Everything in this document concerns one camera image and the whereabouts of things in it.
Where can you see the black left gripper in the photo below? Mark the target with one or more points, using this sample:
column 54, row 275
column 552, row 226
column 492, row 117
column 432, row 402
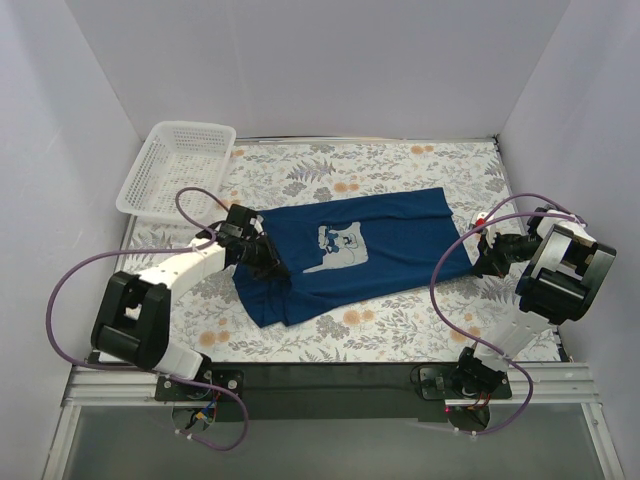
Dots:
column 267, row 258

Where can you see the white plastic basket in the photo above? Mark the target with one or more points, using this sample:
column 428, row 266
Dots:
column 175, row 155

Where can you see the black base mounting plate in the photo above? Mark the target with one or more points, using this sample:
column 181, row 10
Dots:
column 427, row 404

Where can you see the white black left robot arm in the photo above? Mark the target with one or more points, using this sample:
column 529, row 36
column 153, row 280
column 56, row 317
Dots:
column 133, row 321

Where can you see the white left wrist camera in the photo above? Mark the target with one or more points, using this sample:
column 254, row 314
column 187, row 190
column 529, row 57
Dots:
column 256, row 222

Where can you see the aluminium frame rail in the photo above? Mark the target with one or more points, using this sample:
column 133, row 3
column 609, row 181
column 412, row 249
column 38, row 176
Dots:
column 554, row 382

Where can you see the blue printed t-shirt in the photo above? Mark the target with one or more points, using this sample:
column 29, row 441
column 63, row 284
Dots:
column 347, row 251

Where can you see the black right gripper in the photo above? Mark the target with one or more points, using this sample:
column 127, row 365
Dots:
column 490, row 252

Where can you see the floral patterned tablecloth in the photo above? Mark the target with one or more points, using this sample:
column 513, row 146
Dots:
column 428, row 324

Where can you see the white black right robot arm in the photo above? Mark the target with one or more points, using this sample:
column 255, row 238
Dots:
column 565, row 270

